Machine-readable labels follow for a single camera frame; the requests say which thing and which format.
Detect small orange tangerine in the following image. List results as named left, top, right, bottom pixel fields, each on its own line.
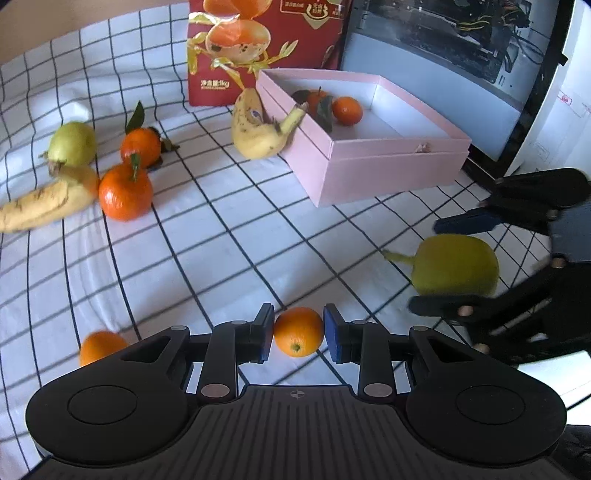
left=273, top=307, right=325, bottom=358

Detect green pear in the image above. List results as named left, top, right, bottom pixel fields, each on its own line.
left=40, top=121, right=97, bottom=177
left=382, top=234, right=499, bottom=297

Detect orange tangerine with leaf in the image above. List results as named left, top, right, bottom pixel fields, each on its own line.
left=98, top=153, right=153, bottom=222

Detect short yellow banana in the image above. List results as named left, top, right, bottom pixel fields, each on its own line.
left=231, top=88, right=308, bottom=160

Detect orange tangerine with leaves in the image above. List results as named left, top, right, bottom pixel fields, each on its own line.
left=119, top=101, right=179, bottom=170

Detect long yellow banana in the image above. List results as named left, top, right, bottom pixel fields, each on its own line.
left=1, top=165, right=99, bottom=233

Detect white black grid tablecloth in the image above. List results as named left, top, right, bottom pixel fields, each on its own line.
left=1, top=4, right=487, bottom=479

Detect pink cardboard box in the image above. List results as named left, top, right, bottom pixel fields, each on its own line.
left=256, top=68, right=471, bottom=207

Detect red orange gift box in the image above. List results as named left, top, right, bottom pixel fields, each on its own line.
left=186, top=0, right=351, bottom=107

